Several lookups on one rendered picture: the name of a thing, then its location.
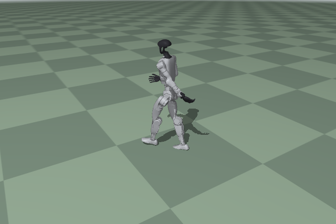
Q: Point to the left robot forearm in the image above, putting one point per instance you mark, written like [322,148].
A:
[173,85]

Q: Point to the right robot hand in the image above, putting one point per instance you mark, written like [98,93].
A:
[155,78]

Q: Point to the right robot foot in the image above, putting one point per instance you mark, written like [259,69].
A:
[179,146]

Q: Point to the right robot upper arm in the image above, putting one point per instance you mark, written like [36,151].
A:
[176,71]

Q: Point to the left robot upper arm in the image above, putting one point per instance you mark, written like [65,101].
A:
[162,67]

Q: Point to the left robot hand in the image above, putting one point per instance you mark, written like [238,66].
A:
[186,99]

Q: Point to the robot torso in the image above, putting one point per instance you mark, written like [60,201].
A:
[170,66]

